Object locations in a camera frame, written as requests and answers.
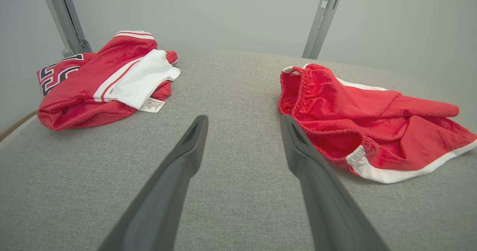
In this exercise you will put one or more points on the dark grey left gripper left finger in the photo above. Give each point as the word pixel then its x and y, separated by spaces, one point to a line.
pixel 164 198

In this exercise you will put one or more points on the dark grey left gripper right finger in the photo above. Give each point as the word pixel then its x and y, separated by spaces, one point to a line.
pixel 324 202

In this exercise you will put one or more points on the red clothes stack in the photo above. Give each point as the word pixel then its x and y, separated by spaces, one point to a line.
pixel 354 120

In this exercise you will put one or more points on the red white jersey shirt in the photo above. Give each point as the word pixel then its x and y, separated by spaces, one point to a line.
pixel 85 90

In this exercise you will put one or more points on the grey metal frame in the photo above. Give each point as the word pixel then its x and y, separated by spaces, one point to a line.
pixel 67 19

